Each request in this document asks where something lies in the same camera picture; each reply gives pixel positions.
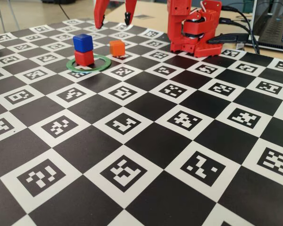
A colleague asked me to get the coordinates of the blue cube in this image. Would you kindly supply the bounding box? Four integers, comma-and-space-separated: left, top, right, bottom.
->
72, 34, 93, 53

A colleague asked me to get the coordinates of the black white marker checkerboard mat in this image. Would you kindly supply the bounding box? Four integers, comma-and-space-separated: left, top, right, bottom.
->
0, 20, 283, 226

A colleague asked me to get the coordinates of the red robot arm with base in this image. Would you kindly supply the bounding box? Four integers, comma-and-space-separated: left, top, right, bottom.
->
166, 0, 224, 58

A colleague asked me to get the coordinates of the red cube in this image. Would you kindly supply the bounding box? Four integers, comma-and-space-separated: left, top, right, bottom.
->
74, 49, 95, 66

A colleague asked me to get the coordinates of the orange cube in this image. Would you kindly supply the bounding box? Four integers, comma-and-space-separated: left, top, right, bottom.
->
109, 40, 125, 57

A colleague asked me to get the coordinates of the green ring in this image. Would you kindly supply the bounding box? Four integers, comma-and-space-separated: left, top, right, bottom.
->
66, 53, 111, 73

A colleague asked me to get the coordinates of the dark laptop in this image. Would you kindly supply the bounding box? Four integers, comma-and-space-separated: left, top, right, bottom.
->
250, 0, 283, 52

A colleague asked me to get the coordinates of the black cable with slim plug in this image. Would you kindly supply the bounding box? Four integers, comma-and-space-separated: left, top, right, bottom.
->
221, 6, 260, 55

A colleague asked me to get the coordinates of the grey metal leg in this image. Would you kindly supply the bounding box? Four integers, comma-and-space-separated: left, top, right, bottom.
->
0, 0, 7, 33

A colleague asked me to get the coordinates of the black cable with usb plug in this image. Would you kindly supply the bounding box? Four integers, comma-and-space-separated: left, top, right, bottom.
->
218, 17, 258, 48

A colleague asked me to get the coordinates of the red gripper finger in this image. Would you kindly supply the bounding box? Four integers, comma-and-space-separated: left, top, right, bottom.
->
93, 0, 109, 30
124, 0, 138, 26

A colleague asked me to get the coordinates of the thick black power connector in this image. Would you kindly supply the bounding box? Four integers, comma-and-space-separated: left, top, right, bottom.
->
207, 33, 259, 45

